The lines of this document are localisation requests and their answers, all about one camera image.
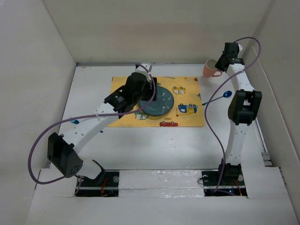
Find yellow cartoon print placemat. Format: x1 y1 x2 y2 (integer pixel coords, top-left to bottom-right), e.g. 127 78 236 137
109 76 204 128

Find pink ceramic mug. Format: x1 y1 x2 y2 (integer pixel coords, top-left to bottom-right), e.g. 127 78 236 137
202 59 223 78

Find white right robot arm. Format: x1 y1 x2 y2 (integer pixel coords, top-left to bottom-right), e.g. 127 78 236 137
215 42 262 185

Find teal ceramic plate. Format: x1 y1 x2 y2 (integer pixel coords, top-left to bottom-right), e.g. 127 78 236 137
142 86 174 117

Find blue metal spoon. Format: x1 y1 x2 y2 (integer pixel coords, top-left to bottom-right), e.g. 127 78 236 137
202 90 233 106

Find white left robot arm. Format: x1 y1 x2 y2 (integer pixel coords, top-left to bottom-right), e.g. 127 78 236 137
47 63 157 186

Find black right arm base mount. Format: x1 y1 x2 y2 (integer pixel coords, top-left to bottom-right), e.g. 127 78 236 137
197 164 248 196

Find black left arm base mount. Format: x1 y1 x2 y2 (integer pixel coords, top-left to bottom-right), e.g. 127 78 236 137
75 170 120 197

